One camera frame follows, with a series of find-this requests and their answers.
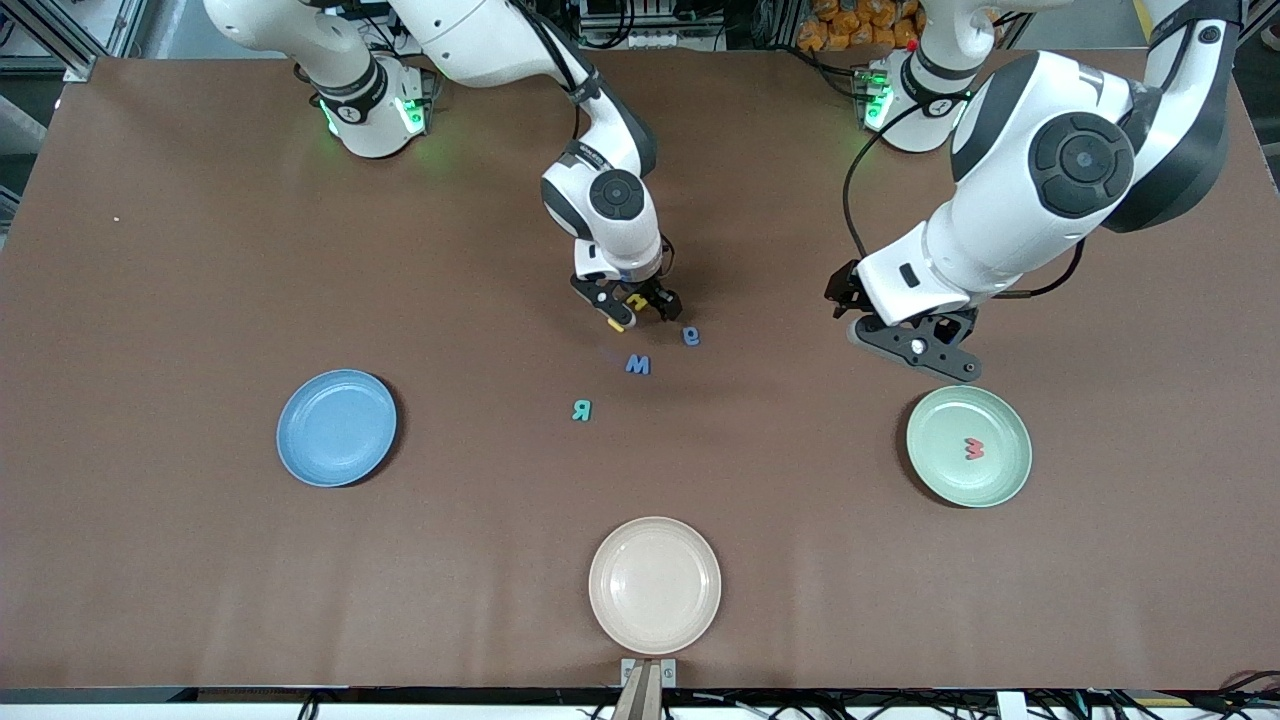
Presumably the green plate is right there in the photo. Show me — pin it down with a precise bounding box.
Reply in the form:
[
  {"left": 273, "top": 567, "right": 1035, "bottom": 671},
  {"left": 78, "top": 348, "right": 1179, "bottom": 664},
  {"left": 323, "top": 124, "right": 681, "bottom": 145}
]
[{"left": 905, "top": 385, "right": 1033, "bottom": 509}]

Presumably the beige plate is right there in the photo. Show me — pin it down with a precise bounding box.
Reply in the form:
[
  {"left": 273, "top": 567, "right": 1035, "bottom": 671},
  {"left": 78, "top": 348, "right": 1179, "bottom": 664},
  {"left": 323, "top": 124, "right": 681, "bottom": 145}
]
[{"left": 588, "top": 516, "right": 723, "bottom": 657}]

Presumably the blue plate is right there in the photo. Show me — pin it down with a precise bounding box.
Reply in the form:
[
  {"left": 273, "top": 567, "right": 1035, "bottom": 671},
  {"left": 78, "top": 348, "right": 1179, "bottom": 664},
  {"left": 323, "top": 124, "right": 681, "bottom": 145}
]
[{"left": 276, "top": 369, "right": 399, "bottom": 489}]

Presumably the white power strip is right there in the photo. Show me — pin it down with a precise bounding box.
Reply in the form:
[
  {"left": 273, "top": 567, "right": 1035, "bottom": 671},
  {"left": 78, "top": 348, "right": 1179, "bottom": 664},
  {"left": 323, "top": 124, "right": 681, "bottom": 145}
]
[{"left": 598, "top": 28, "right": 693, "bottom": 49}]

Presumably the orange items pile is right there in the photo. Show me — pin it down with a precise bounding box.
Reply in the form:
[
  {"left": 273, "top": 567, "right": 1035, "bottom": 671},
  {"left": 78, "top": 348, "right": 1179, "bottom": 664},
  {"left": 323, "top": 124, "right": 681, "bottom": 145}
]
[{"left": 797, "top": 0, "right": 926, "bottom": 53}]

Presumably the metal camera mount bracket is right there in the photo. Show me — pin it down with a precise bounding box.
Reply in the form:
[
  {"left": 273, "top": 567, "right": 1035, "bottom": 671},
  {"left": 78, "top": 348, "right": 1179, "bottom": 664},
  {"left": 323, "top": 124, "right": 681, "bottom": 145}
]
[{"left": 612, "top": 657, "right": 678, "bottom": 720}]

